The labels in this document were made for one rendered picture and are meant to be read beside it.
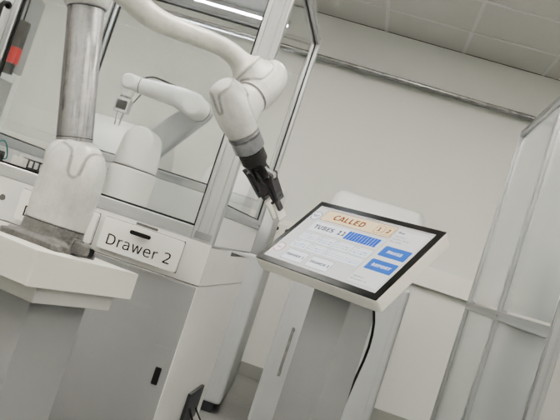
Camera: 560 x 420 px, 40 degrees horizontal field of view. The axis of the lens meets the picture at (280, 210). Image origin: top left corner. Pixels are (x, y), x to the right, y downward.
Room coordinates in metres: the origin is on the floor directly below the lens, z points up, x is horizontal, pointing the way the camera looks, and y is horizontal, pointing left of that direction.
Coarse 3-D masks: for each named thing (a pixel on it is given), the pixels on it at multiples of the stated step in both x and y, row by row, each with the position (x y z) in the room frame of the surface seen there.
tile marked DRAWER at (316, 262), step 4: (316, 256) 2.27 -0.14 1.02; (308, 260) 2.27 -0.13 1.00; (312, 260) 2.26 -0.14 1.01; (316, 260) 2.26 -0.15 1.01; (320, 260) 2.25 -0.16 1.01; (324, 260) 2.24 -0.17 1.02; (328, 260) 2.23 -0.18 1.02; (304, 264) 2.26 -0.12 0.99; (308, 264) 2.25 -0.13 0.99; (312, 264) 2.24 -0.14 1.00; (316, 264) 2.24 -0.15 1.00; (320, 264) 2.23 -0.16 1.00; (324, 264) 2.22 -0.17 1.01; (328, 264) 2.22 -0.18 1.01; (332, 264) 2.21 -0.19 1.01; (316, 268) 2.22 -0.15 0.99; (320, 268) 2.21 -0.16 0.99; (324, 268) 2.21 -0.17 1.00; (328, 268) 2.20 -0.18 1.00
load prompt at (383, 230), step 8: (328, 216) 2.43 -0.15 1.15; (336, 216) 2.42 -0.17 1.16; (344, 216) 2.40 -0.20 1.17; (352, 216) 2.38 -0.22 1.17; (344, 224) 2.36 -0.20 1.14; (352, 224) 2.34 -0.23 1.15; (360, 224) 2.33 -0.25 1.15; (368, 224) 2.31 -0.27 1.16; (376, 224) 2.30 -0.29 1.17; (384, 224) 2.28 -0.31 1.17; (376, 232) 2.26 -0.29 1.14; (384, 232) 2.24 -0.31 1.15; (392, 232) 2.23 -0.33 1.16
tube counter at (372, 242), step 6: (342, 228) 2.34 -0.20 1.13; (336, 234) 2.33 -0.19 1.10; (342, 234) 2.32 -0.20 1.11; (348, 234) 2.31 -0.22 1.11; (354, 234) 2.29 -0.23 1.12; (360, 234) 2.28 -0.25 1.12; (348, 240) 2.28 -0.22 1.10; (354, 240) 2.27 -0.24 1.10; (360, 240) 2.26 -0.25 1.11; (366, 240) 2.25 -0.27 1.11; (372, 240) 2.23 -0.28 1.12; (378, 240) 2.22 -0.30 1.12; (384, 240) 2.21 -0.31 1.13; (372, 246) 2.21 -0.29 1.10; (378, 246) 2.20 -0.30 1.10
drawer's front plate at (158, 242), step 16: (112, 224) 2.64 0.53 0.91; (128, 224) 2.63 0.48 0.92; (112, 240) 2.64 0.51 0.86; (128, 240) 2.63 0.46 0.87; (144, 240) 2.62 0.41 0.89; (160, 240) 2.62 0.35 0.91; (176, 240) 2.61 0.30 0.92; (128, 256) 2.63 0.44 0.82; (160, 256) 2.61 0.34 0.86; (176, 256) 2.61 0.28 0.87
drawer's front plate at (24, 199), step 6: (24, 192) 2.68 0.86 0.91; (30, 192) 2.68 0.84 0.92; (24, 198) 2.68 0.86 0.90; (18, 204) 2.68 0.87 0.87; (24, 204) 2.68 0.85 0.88; (18, 210) 2.68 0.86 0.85; (18, 216) 2.68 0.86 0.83; (96, 216) 2.65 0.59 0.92; (90, 222) 2.65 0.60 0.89; (96, 222) 2.65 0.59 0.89; (90, 228) 2.65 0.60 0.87; (84, 234) 2.65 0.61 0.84; (90, 234) 2.65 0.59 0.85; (84, 240) 2.65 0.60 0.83; (90, 240) 2.65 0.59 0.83
